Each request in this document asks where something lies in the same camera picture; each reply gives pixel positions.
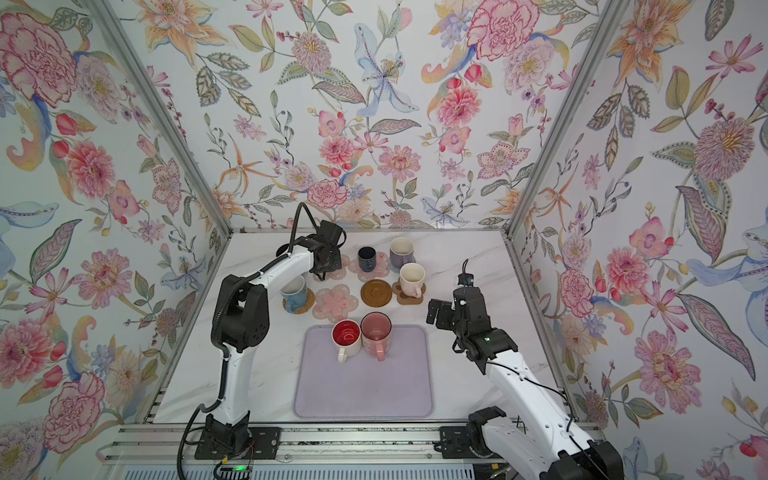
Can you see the aluminium mounting rail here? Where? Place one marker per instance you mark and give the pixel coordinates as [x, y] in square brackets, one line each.
[298, 443]

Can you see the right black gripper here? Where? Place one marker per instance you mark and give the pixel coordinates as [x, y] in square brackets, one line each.
[446, 311]

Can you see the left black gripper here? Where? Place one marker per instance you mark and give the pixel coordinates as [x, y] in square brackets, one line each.
[335, 253]

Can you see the lavender serving tray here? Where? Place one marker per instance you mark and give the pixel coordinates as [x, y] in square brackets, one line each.
[363, 388]

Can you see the small dark blue mug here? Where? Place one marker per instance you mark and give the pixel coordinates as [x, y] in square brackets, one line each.
[367, 259]

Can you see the pink flower coaster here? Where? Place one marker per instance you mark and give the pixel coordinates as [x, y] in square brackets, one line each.
[382, 269]
[334, 304]
[338, 274]

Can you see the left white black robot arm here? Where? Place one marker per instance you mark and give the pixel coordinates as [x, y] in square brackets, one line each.
[241, 322]

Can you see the red inside white mug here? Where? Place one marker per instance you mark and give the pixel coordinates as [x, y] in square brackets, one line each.
[347, 339]

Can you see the cream mug pink handle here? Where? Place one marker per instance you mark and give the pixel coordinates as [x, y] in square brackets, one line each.
[411, 279]

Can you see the brown round wooden coaster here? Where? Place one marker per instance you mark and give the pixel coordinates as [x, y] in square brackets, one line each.
[376, 293]

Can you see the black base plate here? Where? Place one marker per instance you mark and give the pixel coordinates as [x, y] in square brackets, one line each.
[475, 442]
[258, 443]

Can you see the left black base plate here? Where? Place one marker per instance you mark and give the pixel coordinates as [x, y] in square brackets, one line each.
[258, 443]

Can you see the pink flower coaster front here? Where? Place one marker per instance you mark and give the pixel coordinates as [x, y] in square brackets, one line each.
[334, 304]

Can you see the pink tall mug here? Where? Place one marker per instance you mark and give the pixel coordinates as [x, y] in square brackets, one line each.
[376, 330]

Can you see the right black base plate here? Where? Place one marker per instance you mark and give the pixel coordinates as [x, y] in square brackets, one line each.
[475, 442]

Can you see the cream mug purple handle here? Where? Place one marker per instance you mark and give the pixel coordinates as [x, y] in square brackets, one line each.
[401, 252]

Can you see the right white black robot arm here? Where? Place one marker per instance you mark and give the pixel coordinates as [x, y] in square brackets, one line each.
[538, 439]

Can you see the woven rattan round coaster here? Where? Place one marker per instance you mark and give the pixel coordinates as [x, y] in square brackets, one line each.
[310, 301]

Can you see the blue mug white inside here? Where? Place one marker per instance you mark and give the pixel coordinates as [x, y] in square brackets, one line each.
[295, 294]

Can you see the brown paw cork coaster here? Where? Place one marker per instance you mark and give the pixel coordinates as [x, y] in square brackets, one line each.
[397, 294]

